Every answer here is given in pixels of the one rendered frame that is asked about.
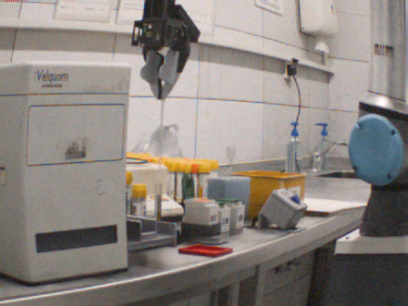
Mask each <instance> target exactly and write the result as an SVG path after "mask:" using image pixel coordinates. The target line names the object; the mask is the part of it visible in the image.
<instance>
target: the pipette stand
mask: <svg viewBox="0 0 408 306"><path fill-rule="evenodd" d="M222 198H227V199H241V200H243V201H242V202H241V204H242V205H246V206H245V209H244V225H243V227H244V226H251V223H252V221H249V220H248V216H249V198H250V177H231V178H229V177H225V178H208V196H207V199H214V200H215V199H222Z"/></svg>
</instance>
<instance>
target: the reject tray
mask: <svg viewBox="0 0 408 306"><path fill-rule="evenodd" d="M232 252H233V248H222V247H215V246H208V245H200V244H196V245H192V246H188V247H186V248H182V249H178V253H181V254H189V255H199V256H207V257H213V258H216V257H218V256H221V255H224V254H227V253H232Z"/></svg>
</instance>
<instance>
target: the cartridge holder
mask: <svg viewBox="0 0 408 306"><path fill-rule="evenodd" d="M220 224H221V222H217V223H214V224H209V225H205V224H197V223H188V222H185V221H183V222H181V229H180V232H179V241H182V240H183V241H190V242H197V243H205V244H212V245H217V244H220V243H227V242H229V241H230V235H223V234H220Z"/></svg>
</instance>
